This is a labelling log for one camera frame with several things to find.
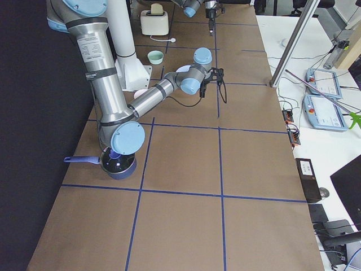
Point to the aluminium frame post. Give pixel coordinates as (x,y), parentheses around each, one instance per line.
(306,15)

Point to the black monitor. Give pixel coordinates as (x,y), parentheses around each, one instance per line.
(346,182)

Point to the dark blue saucepan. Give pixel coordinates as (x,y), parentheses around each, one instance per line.
(117,166)

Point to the green bowl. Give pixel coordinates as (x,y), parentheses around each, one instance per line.
(155,57)

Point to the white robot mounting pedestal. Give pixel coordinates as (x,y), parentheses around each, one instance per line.
(132,74)

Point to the white toaster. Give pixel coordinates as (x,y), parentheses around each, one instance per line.
(154,24)

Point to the upper teach pendant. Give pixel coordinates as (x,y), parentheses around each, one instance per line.
(325,81)

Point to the pink bowl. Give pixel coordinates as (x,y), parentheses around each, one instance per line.
(139,93)

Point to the bread slice in toaster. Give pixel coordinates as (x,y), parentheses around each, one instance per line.
(157,9)

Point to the blue plate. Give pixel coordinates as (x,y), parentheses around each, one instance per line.
(182,69)

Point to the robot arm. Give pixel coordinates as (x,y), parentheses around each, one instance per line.
(190,8)
(88,22)

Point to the black box with label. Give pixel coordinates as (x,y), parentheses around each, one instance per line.
(308,180)

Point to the teach pendant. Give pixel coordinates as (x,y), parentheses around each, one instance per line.
(323,114)
(325,81)

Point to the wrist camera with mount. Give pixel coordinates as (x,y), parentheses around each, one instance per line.
(217,74)
(220,10)

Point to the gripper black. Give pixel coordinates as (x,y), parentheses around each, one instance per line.
(206,82)
(210,12)

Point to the orange black terminal block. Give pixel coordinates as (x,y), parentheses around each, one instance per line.
(288,116)

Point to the lower teach pendant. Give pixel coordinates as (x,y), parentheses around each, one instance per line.
(323,114)

